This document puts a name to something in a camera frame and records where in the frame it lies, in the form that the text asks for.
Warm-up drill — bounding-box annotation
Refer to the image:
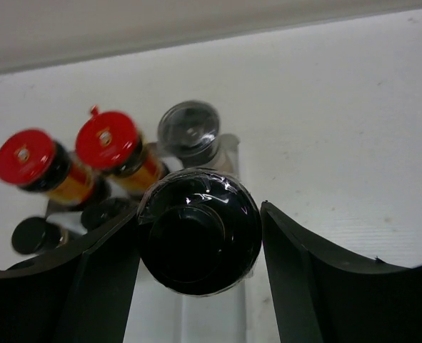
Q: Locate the black-capped beige bottle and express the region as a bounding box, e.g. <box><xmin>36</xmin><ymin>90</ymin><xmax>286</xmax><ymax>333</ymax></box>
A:
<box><xmin>136</xmin><ymin>167</ymin><xmax>263</xmax><ymax>297</ymax></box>
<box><xmin>80</xmin><ymin>197</ymin><xmax>133</xmax><ymax>232</ymax></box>

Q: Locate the white compartment organizer tray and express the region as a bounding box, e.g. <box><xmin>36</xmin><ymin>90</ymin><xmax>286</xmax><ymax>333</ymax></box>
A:
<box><xmin>44</xmin><ymin>132</ymin><xmax>279</xmax><ymax>343</ymax></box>

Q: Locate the small black-capped spice jar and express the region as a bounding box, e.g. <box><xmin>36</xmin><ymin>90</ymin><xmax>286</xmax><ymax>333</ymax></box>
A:
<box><xmin>11</xmin><ymin>217</ymin><xmax>71</xmax><ymax>255</ymax></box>

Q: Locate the silver-capped spice bottle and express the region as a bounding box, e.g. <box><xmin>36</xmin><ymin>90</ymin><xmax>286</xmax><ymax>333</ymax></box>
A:
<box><xmin>157</xmin><ymin>100</ymin><xmax>239</xmax><ymax>175</ymax></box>

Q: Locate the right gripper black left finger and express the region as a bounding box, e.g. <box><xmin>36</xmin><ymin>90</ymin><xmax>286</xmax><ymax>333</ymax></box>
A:
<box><xmin>0</xmin><ymin>209</ymin><xmax>140</xmax><ymax>342</ymax></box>

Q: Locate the red-capped amber sauce jar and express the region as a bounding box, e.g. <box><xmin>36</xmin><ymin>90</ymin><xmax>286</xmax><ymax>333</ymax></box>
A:
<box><xmin>0</xmin><ymin>128</ymin><xmax>110</xmax><ymax>210</ymax></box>

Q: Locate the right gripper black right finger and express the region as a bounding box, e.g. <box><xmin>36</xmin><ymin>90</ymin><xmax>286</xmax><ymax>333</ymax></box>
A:
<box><xmin>261</xmin><ymin>202</ymin><xmax>422</xmax><ymax>342</ymax></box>

